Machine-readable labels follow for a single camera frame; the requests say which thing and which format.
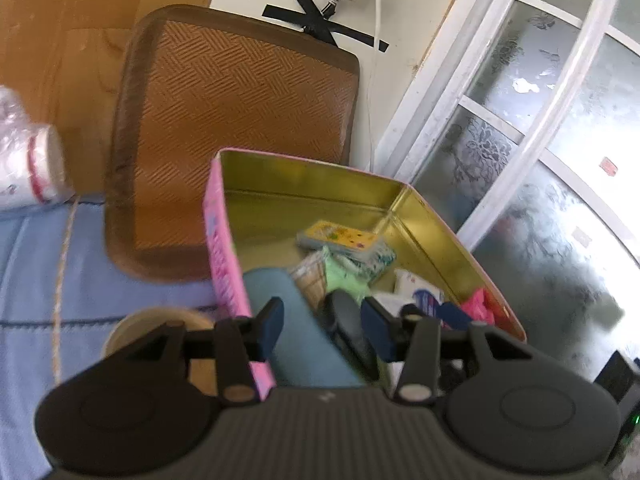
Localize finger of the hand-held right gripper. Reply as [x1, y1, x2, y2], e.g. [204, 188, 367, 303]
[437, 301, 474, 333]
[320, 290, 384, 381]

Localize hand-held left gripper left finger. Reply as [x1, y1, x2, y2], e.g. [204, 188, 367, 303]
[122, 297, 286, 408]

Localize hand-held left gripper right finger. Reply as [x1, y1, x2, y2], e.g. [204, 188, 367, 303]
[360, 297, 556, 406]

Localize green packet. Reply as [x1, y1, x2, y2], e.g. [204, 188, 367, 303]
[322, 247, 373, 306]

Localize white packet blue print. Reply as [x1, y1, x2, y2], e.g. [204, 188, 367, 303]
[375, 267, 446, 318]

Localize bag of cotton swabs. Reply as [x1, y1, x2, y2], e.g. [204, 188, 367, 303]
[289, 252, 328, 311]

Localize yellow card packet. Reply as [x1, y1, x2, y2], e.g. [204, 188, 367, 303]
[296, 220, 398, 273]

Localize pink tin box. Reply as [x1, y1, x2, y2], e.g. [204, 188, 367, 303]
[202, 147, 528, 403]

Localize brown woven mat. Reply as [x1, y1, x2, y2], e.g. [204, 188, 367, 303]
[104, 4, 362, 283]

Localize blue tablecloth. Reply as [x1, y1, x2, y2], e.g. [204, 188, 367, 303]
[0, 195, 221, 461]

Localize black tape cross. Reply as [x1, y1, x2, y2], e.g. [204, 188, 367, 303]
[263, 0, 391, 53]

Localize wood-grain sheet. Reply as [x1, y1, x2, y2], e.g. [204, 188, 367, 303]
[0, 0, 226, 201]

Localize white window frame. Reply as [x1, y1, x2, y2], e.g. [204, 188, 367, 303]
[375, 0, 640, 361]

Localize white cable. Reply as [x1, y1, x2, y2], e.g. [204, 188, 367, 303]
[364, 0, 386, 171]

